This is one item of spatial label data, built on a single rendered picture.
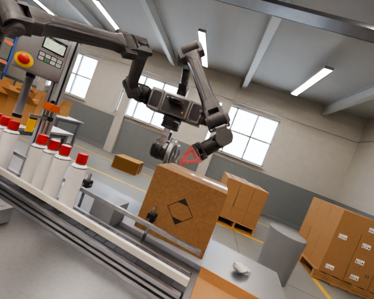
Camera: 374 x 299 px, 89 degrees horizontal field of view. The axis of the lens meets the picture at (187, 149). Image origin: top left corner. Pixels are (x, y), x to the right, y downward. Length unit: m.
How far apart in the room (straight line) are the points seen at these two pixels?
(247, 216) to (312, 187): 3.17
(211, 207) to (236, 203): 3.28
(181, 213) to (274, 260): 2.23
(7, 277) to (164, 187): 0.48
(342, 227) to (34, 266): 3.73
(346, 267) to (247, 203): 1.65
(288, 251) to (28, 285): 2.61
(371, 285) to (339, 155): 3.70
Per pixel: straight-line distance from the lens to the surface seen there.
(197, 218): 0.78
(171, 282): 0.63
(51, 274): 0.65
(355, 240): 4.05
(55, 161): 0.80
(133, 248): 0.63
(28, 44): 1.09
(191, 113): 1.30
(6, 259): 0.68
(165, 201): 0.79
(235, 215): 4.09
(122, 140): 6.85
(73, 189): 0.76
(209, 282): 0.79
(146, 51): 0.97
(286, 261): 2.92
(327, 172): 6.98
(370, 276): 4.37
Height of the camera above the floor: 1.25
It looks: 2 degrees down
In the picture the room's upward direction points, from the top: 21 degrees clockwise
